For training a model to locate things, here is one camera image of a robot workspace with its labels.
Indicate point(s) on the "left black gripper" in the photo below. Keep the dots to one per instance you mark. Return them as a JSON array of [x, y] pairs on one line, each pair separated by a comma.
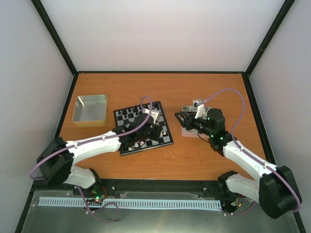
[[159, 129]]

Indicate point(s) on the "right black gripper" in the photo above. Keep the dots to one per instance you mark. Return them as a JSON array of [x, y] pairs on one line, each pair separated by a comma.
[[188, 117]]

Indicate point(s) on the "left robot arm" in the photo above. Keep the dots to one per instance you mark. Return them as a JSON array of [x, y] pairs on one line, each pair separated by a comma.
[[57, 162]]

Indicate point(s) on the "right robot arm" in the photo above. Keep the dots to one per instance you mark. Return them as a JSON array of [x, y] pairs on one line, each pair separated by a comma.
[[273, 188]]

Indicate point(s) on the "pink tin with white pieces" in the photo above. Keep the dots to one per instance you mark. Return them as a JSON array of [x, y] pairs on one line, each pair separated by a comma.
[[197, 123]]

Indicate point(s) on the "black chess piece set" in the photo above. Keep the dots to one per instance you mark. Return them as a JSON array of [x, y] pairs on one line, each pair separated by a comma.
[[134, 111]]

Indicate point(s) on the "empty silver metal tin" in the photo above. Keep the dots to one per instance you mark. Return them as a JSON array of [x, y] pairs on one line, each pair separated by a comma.
[[90, 110]]

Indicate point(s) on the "light blue cable duct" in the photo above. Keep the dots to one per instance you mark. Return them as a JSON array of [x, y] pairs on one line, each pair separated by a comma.
[[138, 204]]

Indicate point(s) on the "black frame post right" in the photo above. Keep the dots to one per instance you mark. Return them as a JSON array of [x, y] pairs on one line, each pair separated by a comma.
[[282, 13]]

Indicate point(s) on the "black frame post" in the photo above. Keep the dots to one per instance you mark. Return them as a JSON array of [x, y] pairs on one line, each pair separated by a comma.
[[282, 13], [54, 34]]

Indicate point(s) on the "black frame post left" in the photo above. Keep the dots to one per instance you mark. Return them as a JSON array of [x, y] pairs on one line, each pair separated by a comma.
[[54, 34]]

